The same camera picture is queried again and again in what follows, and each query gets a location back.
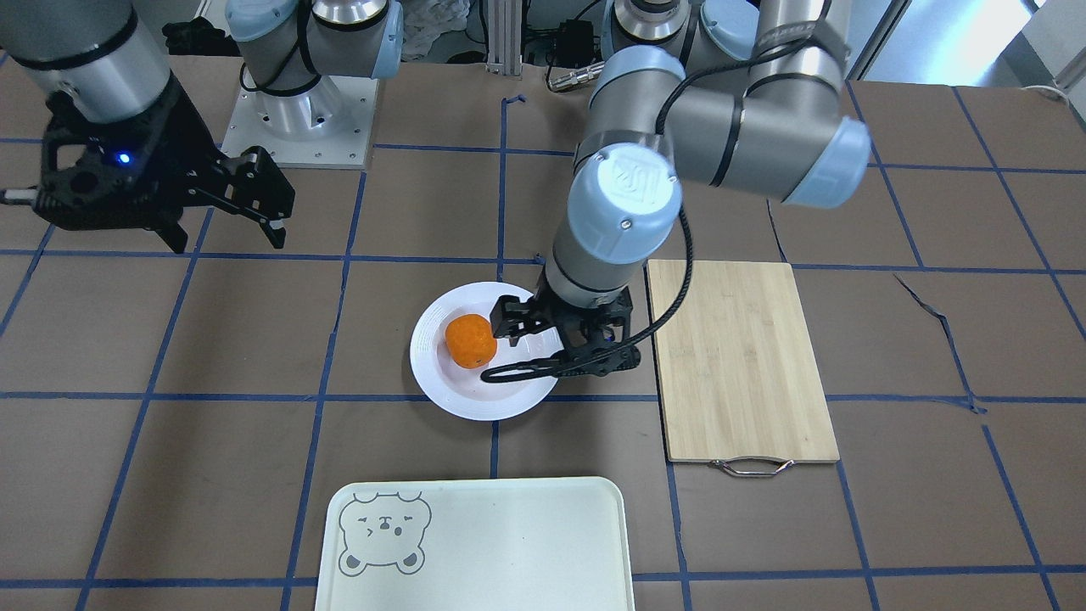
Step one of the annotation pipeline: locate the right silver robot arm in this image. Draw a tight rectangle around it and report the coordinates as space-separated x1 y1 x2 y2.
1 1 404 254

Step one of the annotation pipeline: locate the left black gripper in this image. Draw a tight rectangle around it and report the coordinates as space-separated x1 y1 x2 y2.
480 283 641 383

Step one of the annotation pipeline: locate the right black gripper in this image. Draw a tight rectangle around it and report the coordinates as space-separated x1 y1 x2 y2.
31 75 295 255

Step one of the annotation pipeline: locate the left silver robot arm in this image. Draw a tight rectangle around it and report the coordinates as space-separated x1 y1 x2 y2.
481 1 871 384

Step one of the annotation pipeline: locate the cream bear-print tray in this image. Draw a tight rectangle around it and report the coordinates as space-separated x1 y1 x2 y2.
315 476 635 610

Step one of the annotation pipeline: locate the white round plate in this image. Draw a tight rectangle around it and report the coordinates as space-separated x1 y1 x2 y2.
411 282 563 421

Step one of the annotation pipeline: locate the bamboo cutting board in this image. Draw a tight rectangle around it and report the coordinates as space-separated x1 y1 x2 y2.
654 260 839 478

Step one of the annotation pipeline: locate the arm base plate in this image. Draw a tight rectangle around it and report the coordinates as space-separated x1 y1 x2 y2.
220 76 381 171

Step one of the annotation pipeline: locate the orange mandarin fruit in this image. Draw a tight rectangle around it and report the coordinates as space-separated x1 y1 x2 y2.
445 313 498 370

